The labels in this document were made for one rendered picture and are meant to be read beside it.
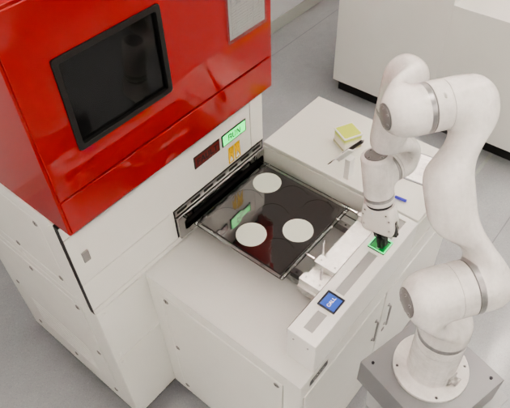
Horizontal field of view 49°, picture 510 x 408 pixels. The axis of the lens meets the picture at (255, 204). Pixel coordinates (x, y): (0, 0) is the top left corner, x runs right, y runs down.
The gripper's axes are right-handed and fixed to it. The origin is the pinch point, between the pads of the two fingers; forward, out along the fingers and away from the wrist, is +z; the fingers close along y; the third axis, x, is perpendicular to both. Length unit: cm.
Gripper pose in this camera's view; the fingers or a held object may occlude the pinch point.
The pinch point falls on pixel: (382, 240)
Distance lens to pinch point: 171.6
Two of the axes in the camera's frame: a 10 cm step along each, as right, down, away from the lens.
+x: 6.4, -5.8, 5.1
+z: 1.9, 7.6, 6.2
